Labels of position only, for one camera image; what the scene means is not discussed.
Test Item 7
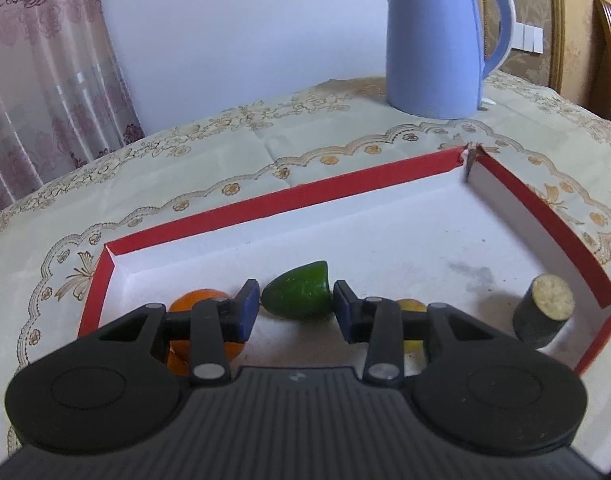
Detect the wooden chair back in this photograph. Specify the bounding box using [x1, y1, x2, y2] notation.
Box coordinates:
[588, 0, 611, 121]

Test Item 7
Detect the yellow fruit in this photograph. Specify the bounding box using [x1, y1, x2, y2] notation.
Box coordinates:
[395, 298, 429, 354]

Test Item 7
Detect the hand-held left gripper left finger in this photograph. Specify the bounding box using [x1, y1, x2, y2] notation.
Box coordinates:
[86, 280, 261, 386]

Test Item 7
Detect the blue electric kettle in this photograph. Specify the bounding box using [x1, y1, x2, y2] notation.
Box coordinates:
[374, 0, 516, 120]

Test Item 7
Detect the dark cucumber piece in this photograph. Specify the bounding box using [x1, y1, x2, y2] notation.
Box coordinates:
[512, 273, 576, 351]

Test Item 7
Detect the cream embroidered tablecloth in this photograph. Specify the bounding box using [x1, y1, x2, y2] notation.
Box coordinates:
[0, 70, 611, 480]

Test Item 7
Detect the gold wall moulding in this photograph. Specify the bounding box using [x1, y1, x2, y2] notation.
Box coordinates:
[548, 0, 567, 97]
[473, 0, 488, 61]

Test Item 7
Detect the green avocado piece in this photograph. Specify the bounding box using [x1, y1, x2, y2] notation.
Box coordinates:
[262, 260, 335, 320]

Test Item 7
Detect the pink patterned curtain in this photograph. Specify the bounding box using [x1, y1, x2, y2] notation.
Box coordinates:
[0, 0, 146, 218]

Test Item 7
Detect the red cardboard box lid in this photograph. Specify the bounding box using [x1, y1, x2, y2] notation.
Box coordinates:
[77, 144, 611, 376]

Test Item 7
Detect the orange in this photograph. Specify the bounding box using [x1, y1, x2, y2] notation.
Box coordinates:
[166, 288, 246, 376]

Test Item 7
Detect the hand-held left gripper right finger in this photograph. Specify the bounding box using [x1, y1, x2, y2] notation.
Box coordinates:
[333, 280, 501, 386]

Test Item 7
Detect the white light switch panel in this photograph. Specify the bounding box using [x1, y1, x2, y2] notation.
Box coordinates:
[510, 22, 544, 54]

